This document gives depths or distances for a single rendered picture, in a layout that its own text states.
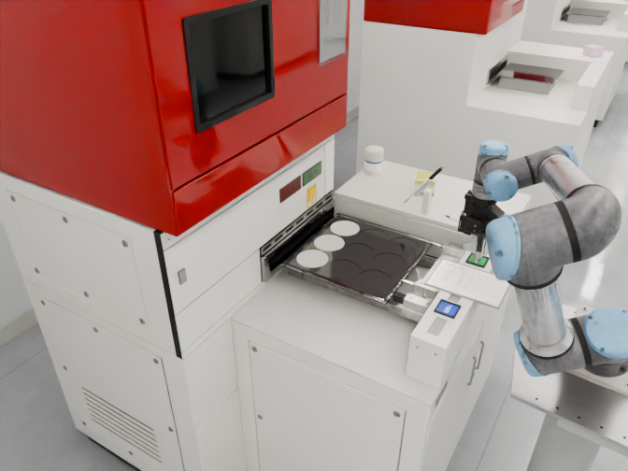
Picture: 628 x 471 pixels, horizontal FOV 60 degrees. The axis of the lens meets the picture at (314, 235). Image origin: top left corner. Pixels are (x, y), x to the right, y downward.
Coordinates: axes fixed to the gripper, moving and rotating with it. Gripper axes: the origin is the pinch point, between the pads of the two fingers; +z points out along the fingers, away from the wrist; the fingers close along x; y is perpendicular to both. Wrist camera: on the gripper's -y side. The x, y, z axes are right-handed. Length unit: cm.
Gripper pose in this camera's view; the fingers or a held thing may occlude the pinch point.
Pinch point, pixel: (480, 257)
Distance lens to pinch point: 168.3
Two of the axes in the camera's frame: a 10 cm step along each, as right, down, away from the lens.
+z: 0.0, 8.5, 5.3
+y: -8.6, -2.8, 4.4
